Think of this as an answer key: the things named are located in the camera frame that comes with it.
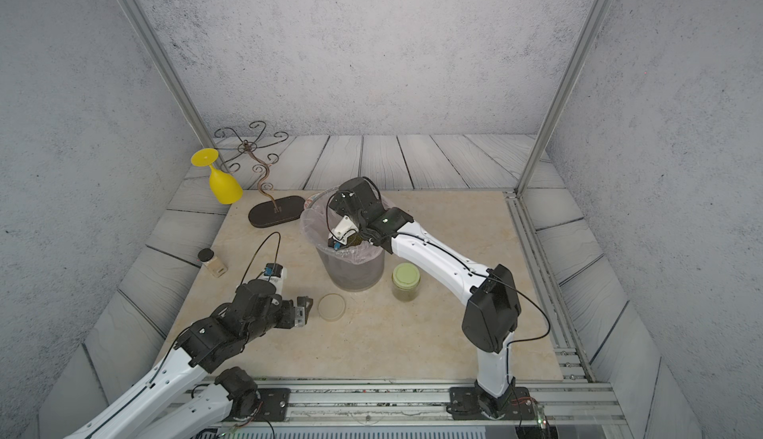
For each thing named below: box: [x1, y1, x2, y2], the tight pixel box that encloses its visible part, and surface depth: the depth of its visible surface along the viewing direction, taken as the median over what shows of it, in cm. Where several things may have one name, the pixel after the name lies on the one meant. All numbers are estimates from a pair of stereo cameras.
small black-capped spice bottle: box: [197, 247, 229, 279], surface depth 93 cm
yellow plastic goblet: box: [190, 147, 244, 205], surface depth 93 cm
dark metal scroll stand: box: [214, 120, 306, 229], surface depth 98 cm
